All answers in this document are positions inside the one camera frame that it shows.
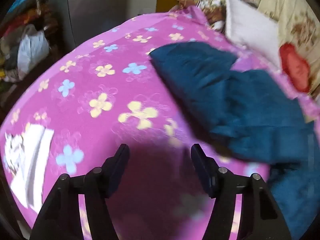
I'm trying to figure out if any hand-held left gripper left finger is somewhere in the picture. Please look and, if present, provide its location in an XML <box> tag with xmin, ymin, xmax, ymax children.
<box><xmin>29</xmin><ymin>144</ymin><xmax>130</xmax><ymax>240</ymax></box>

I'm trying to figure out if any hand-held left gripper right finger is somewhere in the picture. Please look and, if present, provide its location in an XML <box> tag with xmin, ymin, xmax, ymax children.
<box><xmin>190</xmin><ymin>144</ymin><xmax>292</xmax><ymax>240</ymax></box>

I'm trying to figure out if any dark blue padded jacket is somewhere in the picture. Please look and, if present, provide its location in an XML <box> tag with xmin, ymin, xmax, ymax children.
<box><xmin>149</xmin><ymin>42</ymin><xmax>320</xmax><ymax>240</ymax></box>

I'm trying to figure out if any pile of colourful clothes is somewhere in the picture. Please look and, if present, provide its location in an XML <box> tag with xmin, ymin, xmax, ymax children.
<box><xmin>0</xmin><ymin>0</ymin><xmax>59</xmax><ymax>83</ymax></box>

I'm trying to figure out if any pink floral bed sheet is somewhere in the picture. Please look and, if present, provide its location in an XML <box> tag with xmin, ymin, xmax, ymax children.
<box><xmin>0</xmin><ymin>6</ymin><xmax>320</xmax><ymax>240</ymax></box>

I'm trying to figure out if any white patterned folded cloth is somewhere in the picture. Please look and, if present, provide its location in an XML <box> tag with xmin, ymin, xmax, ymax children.
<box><xmin>4</xmin><ymin>124</ymin><xmax>55</xmax><ymax>208</ymax></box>

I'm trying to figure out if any red heart-shaped cushion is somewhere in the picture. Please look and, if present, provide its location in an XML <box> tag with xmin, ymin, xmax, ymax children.
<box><xmin>279</xmin><ymin>43</ymin><xmax>311</xmax><ymax>93</ymax></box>

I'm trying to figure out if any white plastic bag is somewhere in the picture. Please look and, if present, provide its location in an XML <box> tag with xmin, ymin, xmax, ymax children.
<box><xmin>17</xmin><ymin>25</ymin><xmax>50</xmax><ymax>79</ymax></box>

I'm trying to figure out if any white pillow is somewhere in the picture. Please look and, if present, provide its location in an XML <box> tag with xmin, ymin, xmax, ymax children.
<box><xmin>224</xmin><ymin>0</ymin><xmax>282</xmax><ymax>69</ymax></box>

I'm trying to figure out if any grey wardrobe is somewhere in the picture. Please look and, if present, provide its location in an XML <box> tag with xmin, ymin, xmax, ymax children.
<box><xmin>49</xmin><ymin>0</ymin><xmax>158</xmax><ymax>53</ymax></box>

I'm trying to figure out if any brown floral blanket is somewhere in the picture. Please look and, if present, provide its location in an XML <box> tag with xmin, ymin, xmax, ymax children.
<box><xmin>170</xmin><ymin>0</ymin><xmax>227</xmax><ymax>32</ymax></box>

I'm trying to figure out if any cream floral quilt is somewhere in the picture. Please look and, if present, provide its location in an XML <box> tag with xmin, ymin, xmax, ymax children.
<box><xmin>241</xmin><ymin>0</ymin><xmax>320</xmax><ymax>100</ymax></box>

